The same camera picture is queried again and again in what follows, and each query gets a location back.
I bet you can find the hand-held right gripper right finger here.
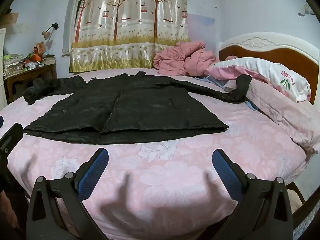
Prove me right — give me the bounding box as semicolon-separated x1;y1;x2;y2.
212;149;294;240

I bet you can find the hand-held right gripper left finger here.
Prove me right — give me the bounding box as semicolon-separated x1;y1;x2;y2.
26;147;109;240

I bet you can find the black padded jacket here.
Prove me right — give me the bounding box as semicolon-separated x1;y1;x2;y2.
23;71;253;145

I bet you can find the wooden desk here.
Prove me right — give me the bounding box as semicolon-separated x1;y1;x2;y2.
4;57;57;104

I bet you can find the stack of papers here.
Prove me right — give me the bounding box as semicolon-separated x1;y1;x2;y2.
2;54;28;68

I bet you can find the blue cloth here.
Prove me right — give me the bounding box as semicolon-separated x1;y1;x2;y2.
195;76;259;112

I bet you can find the stack of books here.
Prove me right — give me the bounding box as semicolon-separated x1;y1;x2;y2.
41;56;57;67

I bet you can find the pink floral blanket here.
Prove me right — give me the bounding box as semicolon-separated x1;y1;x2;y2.
224;79;320;155

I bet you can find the pink desk lamp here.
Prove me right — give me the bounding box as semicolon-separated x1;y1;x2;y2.
42;22;59;40

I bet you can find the white and pink pillow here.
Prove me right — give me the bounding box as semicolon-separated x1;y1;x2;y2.
206;57;312;103

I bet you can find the pink checked quilt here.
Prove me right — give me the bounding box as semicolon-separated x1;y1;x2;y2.
153;41;220;77

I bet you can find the white and wooden headboard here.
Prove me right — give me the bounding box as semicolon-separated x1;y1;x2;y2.
215;32;320;105

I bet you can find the tree print curtain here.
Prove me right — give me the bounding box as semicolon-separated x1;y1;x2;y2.
69;0;191;73

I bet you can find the brown paper on wall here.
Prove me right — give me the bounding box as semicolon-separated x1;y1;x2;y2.
0;12;19;26

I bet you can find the torn wall paper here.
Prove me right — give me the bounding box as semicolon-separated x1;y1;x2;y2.
297;4;314;17

